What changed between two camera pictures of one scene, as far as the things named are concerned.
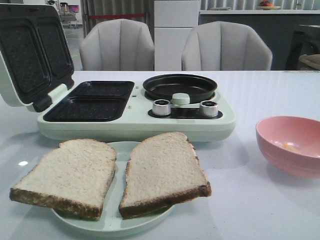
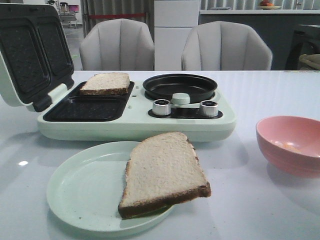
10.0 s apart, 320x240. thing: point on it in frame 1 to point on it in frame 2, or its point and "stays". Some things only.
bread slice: (163, 170) stays
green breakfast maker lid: (35, 58) stays
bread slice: (73, 179) to (106, 84)
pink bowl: (291, 143) stays
